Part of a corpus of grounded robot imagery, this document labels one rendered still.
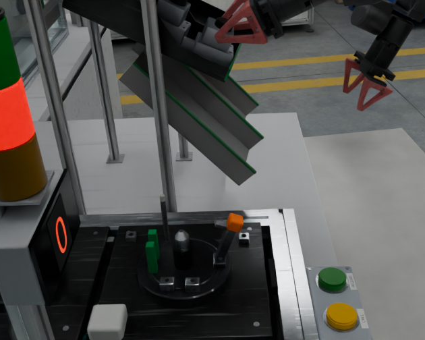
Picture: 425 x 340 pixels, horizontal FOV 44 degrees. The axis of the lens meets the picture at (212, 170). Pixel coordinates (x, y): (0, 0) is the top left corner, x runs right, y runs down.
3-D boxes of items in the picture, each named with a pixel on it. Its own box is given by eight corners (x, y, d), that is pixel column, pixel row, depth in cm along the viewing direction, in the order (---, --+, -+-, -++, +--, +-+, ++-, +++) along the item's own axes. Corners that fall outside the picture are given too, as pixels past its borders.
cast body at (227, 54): (227, 60, 90) (243, 23, 86) (227, 71, 86) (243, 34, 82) (181, 42, 88) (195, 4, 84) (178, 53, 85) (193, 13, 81)
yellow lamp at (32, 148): (54, 169, 49) (42, 123, 47) (38, 200, 45) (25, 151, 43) (1, 171, 50) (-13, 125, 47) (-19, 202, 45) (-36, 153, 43)
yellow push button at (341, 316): (352, 311, 73) (353, 301, 72) (358, 334, 70) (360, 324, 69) (323, 312, 73) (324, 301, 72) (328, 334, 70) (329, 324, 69)
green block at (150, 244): (158, 267, 77) (154, 241, 74) (157, 273, 76) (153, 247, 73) (150, 268, 77) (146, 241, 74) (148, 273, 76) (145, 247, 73)
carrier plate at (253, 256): (260, 231, 89) (260, 220, 88) (272, 346, 69) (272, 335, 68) (120, 235, 90) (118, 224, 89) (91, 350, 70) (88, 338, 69)
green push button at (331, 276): (342, 276, 79) (343, 266, 78) (347, 295, 76) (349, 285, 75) (316, 276, 79) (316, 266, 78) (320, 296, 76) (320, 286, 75)
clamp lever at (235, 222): (225, 254, 78) (243, 215, 74) (226, 263, 76) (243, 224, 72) (202, 248, 77) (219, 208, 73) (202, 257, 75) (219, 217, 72)
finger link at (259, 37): (205, 26, 79) (262, -2, 77) (206, 9, 85) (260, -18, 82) (225, 63, 83) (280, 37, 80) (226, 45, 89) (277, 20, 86)
